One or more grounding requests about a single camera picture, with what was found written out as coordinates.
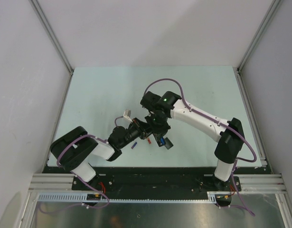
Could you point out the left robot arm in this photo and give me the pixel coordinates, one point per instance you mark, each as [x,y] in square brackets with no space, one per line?
[72,149]

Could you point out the aluminium frame post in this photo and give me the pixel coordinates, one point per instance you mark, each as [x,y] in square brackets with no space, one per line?
[51,34]
[266,21]

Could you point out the right aluminium frame post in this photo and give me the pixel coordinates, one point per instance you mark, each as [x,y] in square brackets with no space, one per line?
[266,21]

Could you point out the black remote battery cover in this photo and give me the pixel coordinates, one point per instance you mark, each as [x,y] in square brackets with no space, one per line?
[167,143]

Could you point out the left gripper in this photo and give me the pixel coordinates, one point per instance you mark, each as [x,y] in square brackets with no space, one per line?
[143,128]

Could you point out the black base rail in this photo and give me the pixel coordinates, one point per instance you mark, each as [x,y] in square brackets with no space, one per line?
[158,183]

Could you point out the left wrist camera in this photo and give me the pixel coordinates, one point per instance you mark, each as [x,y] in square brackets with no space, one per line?
[127,115]

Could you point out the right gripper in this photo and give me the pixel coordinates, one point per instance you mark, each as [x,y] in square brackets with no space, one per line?
[158,132]

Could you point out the left aluminium frame post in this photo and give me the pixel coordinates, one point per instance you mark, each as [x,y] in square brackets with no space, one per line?
[51,34]

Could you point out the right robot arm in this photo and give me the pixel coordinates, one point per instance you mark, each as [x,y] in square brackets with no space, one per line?
[226,133]

